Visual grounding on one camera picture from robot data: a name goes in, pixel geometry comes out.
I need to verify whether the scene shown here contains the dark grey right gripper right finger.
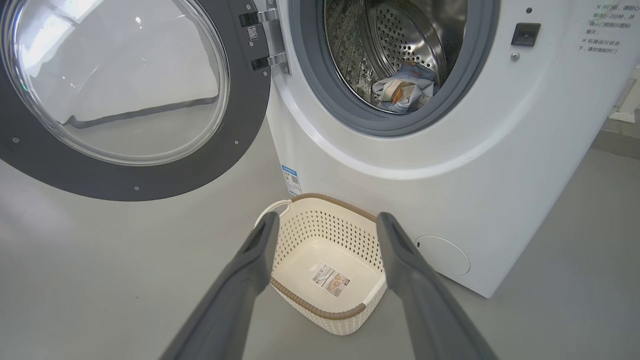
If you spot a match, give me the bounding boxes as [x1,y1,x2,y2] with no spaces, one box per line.
[376,212,498,360]

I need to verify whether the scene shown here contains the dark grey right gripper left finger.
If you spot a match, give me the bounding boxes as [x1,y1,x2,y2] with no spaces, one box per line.
[160,211,281,360]

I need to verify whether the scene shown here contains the round black glass washer door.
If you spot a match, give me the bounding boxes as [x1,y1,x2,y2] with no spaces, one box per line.
[0,0,272,202]

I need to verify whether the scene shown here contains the blue garment with beige patch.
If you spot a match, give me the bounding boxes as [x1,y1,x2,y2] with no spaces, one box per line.
[372,77,433,115]

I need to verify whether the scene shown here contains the blue bear print garment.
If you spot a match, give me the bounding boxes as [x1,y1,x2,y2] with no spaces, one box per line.
[395,62,440,96]

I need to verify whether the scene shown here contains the white front-load washing machine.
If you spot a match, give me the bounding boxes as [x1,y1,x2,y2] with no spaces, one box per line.
[252,0,640,299]

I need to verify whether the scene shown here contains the metal door hinge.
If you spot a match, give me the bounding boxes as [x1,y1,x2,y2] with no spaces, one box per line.
[239,0,291,76]

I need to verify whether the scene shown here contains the stainless steel washing machine drum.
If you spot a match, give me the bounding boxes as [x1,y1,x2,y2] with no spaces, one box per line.
[324,0,468,115]

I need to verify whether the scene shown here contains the black door latch slot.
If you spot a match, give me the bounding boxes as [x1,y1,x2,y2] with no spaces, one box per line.
[511,22,542,47]

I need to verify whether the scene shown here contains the round white filter cover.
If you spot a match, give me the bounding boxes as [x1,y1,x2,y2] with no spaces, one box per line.
[415,235,471,277]

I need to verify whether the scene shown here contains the basket barcode label sticker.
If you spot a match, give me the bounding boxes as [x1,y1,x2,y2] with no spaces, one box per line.
[311,265,351,298]

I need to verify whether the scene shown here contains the white perforated laundry basket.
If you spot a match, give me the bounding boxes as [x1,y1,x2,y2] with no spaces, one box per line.
[254,193,388,336]

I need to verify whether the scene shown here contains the blue energy label sticker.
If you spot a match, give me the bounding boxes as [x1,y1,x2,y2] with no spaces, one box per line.
[281,165,303,197]

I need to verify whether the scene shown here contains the printed text warning sticker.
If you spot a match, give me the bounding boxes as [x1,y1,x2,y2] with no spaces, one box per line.
[577,2,636,55]

